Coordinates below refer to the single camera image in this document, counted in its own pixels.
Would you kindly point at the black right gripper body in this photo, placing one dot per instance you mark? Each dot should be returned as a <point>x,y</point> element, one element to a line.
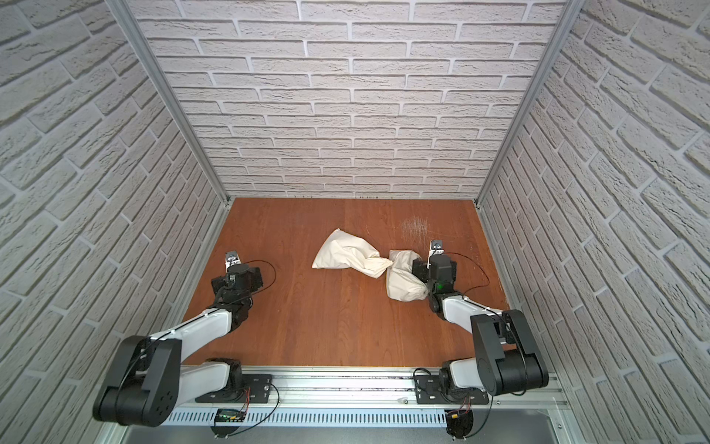
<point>421,266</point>

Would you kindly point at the aluminium front rail frame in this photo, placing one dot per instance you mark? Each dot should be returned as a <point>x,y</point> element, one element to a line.
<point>370,397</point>

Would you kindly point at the right aluminium corner post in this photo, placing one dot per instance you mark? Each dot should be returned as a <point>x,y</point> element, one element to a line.
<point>568,16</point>

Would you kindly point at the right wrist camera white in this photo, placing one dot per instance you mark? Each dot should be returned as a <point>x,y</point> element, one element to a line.
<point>436,248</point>

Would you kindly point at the left green circuit board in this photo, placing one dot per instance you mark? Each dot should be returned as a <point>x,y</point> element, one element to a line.
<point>227,422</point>

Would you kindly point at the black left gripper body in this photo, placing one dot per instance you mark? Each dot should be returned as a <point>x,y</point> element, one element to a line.
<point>236,270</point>

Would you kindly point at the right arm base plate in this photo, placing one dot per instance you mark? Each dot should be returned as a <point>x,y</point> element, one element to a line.
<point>433,389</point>

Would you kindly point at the aluminium corner post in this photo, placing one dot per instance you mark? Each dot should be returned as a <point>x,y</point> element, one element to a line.
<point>568,16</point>
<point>130,27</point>

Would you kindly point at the cream cloth bag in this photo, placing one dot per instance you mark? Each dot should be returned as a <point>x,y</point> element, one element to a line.
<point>342,250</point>
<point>401,283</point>

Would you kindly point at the left aluminium corner post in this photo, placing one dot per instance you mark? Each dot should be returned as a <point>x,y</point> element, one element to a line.
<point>130,27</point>

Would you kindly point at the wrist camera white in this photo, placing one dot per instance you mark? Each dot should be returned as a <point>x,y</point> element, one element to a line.
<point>232,258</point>
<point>436,248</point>

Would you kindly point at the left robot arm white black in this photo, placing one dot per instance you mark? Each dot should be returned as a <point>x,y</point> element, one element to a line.
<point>148,379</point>

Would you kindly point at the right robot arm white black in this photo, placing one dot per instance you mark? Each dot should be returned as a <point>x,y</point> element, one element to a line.
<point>507,359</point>

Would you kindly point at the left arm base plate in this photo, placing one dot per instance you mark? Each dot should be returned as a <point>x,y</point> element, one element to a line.
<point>249,388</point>

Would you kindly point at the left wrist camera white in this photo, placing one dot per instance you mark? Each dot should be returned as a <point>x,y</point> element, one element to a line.
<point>232,258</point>

